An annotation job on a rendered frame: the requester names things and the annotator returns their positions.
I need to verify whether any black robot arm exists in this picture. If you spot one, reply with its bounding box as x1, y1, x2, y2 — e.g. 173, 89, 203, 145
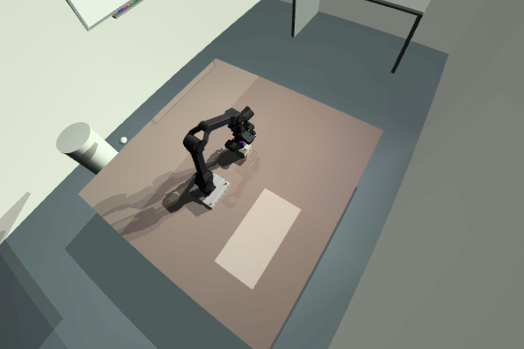
183, 106, 256, 196

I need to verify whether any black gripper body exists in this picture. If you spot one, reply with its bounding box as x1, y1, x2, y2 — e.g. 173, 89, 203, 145
225, 121, 255, 151

